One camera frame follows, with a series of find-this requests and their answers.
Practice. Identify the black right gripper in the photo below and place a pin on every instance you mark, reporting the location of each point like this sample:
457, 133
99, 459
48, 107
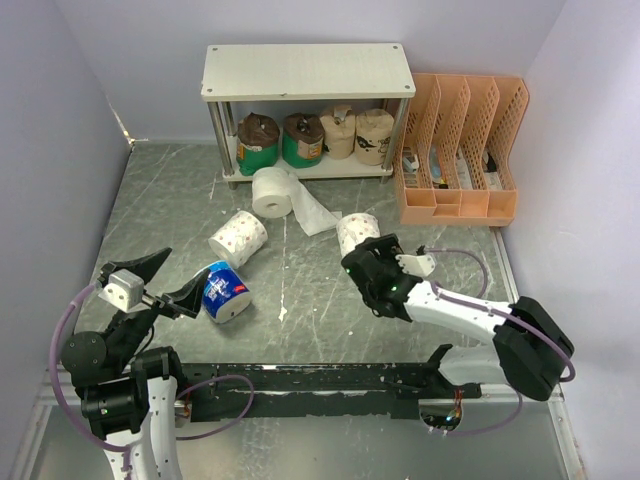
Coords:
387, 246

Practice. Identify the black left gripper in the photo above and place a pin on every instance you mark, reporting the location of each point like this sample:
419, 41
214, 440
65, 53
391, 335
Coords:
184, 300

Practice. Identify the plain white paper roll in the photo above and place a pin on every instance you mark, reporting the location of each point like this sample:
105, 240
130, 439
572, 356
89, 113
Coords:
276, 193

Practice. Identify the tan paper roll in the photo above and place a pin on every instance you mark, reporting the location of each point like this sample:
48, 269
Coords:
373, 130

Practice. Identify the tan roll with tail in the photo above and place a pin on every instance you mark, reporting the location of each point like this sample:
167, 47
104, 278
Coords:
339, 124

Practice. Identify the green roll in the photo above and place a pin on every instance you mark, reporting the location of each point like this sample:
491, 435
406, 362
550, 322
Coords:
257, 143
302, 140

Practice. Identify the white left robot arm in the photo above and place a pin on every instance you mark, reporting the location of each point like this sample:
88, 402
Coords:
119, 395

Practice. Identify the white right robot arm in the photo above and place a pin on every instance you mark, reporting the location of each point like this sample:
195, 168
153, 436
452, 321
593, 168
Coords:
524, 347

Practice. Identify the white two-tier shelf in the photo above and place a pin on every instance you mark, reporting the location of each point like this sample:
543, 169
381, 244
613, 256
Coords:
306, 72

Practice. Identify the red-dotted paper roll right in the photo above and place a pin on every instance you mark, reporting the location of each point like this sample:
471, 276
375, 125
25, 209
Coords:
355, 228

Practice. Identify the red-dotted paper roll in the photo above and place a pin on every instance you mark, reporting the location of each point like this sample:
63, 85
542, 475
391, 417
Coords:
238, 239
355, 228

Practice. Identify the blue wrapped tissue roll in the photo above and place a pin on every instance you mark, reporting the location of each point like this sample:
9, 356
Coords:
225, 295

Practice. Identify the red-dotted paper roll left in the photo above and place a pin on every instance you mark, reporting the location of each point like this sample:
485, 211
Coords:
238, 239

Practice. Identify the orange plastic file organizer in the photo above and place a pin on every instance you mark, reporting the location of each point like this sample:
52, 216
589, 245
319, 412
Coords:
454, 165

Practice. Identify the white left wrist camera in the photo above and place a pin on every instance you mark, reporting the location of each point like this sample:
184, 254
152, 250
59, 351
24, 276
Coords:
124, 291

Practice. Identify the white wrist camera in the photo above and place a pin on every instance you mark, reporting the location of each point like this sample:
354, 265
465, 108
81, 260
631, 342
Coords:
419, 265
124, 291

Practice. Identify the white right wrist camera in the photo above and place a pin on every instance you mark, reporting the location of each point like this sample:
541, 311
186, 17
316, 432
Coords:
419, 265

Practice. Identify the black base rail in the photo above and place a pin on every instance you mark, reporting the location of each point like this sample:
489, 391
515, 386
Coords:
320, 390

